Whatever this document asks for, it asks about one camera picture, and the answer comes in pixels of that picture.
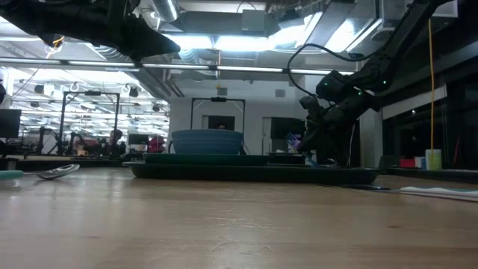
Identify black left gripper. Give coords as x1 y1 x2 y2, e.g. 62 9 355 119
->
37 0 181 63

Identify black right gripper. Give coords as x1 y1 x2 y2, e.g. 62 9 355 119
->
298 96 378 165

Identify iridescent metal fork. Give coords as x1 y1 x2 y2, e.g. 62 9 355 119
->
286 132 318 168

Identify light blue bowl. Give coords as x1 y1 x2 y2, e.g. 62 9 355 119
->
170 129 244 155

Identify green ridged plate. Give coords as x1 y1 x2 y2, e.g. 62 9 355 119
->
142 152 269 167

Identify teal-handled metal spoon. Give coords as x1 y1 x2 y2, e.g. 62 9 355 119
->
0 163 81 181

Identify dark green tray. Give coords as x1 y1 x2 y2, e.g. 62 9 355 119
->
122 161 382 186

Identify black background desk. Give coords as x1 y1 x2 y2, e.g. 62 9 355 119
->
267 152 305 165

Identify black computer monitor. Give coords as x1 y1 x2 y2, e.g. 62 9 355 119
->
0 108 22 139
270 117 306 142

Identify small black monitor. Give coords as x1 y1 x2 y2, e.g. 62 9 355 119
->
128 133 149 146

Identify red chair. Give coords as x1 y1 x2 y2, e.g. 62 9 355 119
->
148 134 167 154

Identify long ceiling light bar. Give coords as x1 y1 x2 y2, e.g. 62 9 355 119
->
0 58 356 75

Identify pale green cup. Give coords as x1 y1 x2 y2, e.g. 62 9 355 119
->
425 149 443 171

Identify white and teal knife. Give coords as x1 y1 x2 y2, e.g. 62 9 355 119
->
341 182 478 203

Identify silver ceiling duct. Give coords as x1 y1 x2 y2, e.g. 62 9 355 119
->
151 0 180 23

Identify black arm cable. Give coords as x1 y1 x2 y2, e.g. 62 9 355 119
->
286 43 378 99

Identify black table frame rail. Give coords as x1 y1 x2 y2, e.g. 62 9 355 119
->
0 156 478 185

